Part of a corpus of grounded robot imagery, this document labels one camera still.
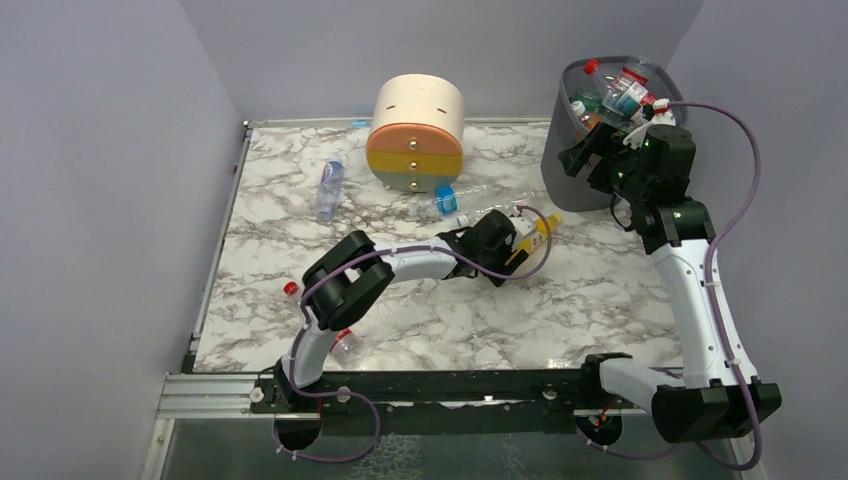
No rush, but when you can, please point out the orange drink bottle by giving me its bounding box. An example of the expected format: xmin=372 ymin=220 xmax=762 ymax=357
xmin=571 ymin=100 xmax=600 ymax=132

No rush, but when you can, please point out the yellow juice bottle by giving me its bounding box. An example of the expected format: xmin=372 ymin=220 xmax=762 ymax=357
xmin=507 ymin=212 xmax=563 ymax=264

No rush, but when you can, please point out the green tinted bottle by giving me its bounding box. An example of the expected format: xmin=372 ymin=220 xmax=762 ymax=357
xmin=571 ymin=88 xmax=603 ymax=113

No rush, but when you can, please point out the clear bottle white blue cap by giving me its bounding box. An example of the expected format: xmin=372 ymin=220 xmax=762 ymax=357
xmin=448 ymin=191 xmax=541 ymax=228

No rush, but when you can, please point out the red cap bottle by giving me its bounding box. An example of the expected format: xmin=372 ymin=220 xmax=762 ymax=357
xmin=298 ymin=307 xmax=360 ymax=365
xmin=583 ymin=58 xmax=619 ymax=109
xmin=602 ymin=56 xmax=656 ymax=119

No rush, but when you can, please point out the clear bottle blue label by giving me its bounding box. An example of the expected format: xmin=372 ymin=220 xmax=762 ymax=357
xmin=407 ymin=185 xmax=496 ymax=219

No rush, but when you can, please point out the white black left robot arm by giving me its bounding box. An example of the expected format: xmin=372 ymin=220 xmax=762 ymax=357
xmin=274 ymin=210 xmax=537 ymax=391

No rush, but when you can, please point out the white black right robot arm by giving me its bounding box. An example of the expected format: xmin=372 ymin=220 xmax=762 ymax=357
xmin=559 ymin=124 xmax=782 ymax=443

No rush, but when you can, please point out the grey mesh waste bin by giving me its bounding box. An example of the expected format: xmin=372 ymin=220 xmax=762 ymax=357
xmin=540 ymin=54 xmax=688 ymax=213

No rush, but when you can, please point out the cream pastel drawer cabinet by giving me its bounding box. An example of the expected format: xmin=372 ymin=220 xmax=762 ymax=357
xmin=366 ymin=74 xmax=465 ymax=193

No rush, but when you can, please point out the clear bottle purple label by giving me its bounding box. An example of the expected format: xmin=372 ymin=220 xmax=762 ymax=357
xmin=314 ymin=157 xmax=345 ymax=223

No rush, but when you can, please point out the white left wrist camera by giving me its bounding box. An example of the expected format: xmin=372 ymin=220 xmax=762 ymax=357
xmin=509 ymin=215 xmax=537 ymax=244

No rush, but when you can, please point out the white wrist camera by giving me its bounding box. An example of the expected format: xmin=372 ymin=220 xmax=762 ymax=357
xmin=509 ymin=215 xmax=537 ymax=244
xmin=623 ymin=98 xmax=677 ymax=149

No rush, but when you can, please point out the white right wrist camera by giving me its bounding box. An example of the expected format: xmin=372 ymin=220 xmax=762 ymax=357
xmin=623 ymin=98 xmax=677 ymax=149

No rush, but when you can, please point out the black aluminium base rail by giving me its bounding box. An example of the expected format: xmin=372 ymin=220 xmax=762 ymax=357
xmin=156 ymin=351 xmax=746 ymax=439

